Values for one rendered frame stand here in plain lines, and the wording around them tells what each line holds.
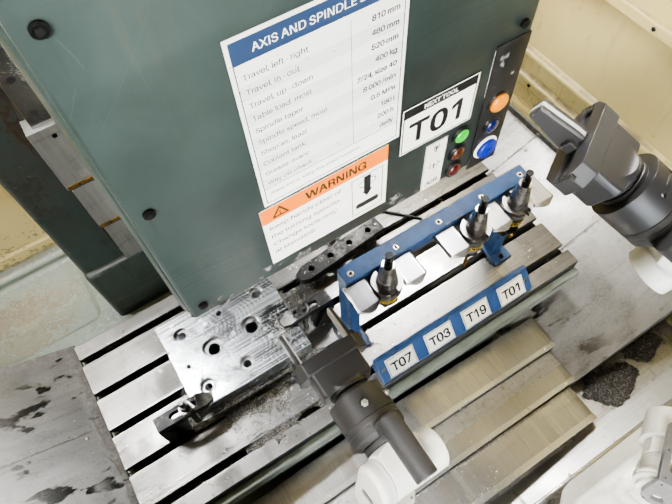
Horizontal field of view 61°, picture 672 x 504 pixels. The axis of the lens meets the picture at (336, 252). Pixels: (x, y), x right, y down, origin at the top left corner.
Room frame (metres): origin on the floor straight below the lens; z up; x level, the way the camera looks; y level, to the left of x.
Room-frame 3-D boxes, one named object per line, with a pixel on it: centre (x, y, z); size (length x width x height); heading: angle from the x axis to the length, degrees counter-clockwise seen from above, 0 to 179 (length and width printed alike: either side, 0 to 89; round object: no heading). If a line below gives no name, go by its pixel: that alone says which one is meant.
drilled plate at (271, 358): (0.50, 0.26, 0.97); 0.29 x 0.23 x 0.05; 118
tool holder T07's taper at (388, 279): (0.49, -0.09, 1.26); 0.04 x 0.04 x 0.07
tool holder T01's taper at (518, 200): (0.65, -0.39, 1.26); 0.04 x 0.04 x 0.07
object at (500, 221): (0.62, -0.34, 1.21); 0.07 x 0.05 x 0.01; 28
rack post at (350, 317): (0.51, -0.02, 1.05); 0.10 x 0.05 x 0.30; 28
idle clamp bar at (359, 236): (0.72, -0.01, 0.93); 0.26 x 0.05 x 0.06; 123
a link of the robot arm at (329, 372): (0.25, 0.00, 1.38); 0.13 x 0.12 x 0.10; 119
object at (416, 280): (0.52, -0.14, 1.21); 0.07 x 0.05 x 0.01; 28
